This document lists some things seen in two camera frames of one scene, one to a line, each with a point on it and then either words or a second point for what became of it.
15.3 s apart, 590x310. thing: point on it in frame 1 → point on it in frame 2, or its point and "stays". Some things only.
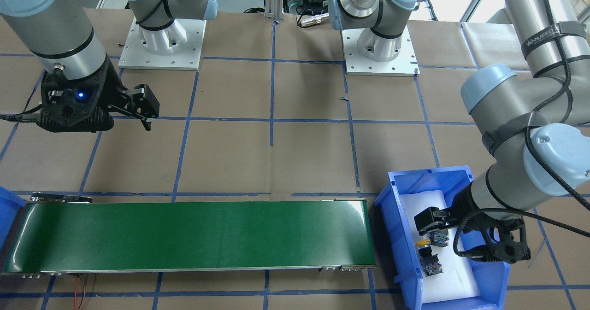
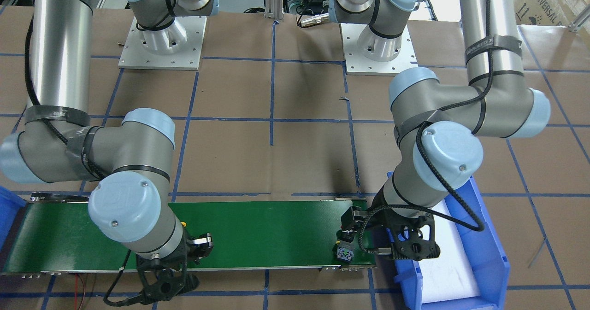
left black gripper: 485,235 → 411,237
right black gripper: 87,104 → 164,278
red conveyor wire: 75,301 stays
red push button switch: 439,237 → 345,251
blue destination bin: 10,203 stays
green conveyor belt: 61,233 stays
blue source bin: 491,278 stays
